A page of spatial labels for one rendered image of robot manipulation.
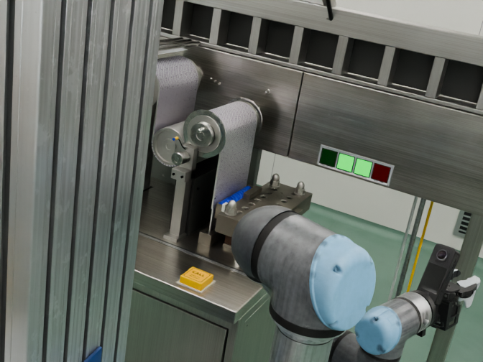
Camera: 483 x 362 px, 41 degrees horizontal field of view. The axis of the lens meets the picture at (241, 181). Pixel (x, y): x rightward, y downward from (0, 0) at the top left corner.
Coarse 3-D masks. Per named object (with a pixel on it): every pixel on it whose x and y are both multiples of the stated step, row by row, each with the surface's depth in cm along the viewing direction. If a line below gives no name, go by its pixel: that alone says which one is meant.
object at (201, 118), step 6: (192, 120) 196; (198, 120) 195; (204, 120) 194; (210, 120) 193; (216, 126) 193; (216, 132) 194; (216, 138) 194; (192, 144) 199; (216, 144) 195; (198, 150) 198; (204, 150) 197; (210, 150) 196
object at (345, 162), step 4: (340, 156) 213; (344, 156) 212; (348, 156) 212; (340, 160) 213; (344, 160) 213; (348, 160) 212; (352, 160) 211; (340, 164) 214; (344, 164) 213; (348, 164) 212; (352, 164) 212; (340, 168) 214; (344, 168) 213; (348, 168) 213
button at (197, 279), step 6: (192, 270) 184; (198, 270) 184; (180, 276) 180; (186, 276) 180; (192, 276) 181; (198, 276) 181; (204, 276) 182; (210, 276) 183; (180, 282) 181; (186, 282) 180; (192, 282) 179; (198, 282) 178; (204, 282) 179; (210, 282) 183; (198, 288) 178
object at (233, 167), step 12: (240, 144) 207; (252, 144) 216; (228, 156) 201; (240, 156) 210; (228, 168) 204; (240, 168) 213; (216, 180) 199; (228, 180) 207; (240, 180) 216; (216, 192) 201; (228, 192) 210
